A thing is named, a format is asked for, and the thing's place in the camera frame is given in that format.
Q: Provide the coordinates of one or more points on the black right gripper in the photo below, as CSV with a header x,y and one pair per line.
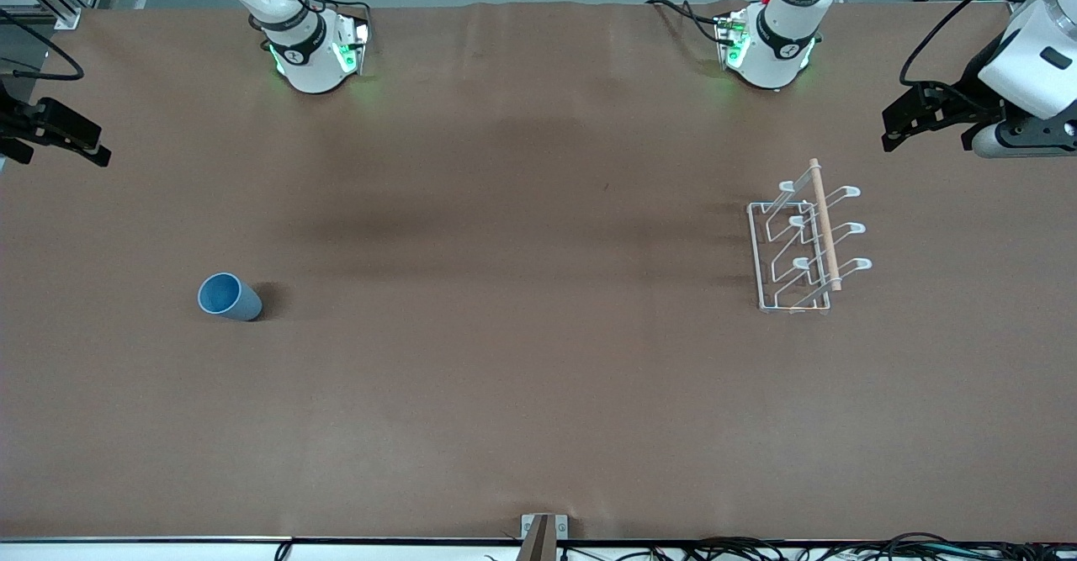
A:
x,y
12,117

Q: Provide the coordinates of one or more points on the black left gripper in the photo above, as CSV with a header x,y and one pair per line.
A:
x,y
964,90

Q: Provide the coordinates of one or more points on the blue plastic cup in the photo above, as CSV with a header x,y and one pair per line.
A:
x,y
225,299

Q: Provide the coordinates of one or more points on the left arm base connector plate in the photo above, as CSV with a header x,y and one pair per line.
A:
x,y
730,39

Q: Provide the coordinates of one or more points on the right arm base connector plate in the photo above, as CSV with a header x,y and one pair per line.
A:
x,y
358,39

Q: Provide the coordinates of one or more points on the brown table cloth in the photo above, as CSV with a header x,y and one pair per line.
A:
x,y
505,334

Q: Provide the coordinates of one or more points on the metal bracket with brown post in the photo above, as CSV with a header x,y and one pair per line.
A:
x,y
538,537

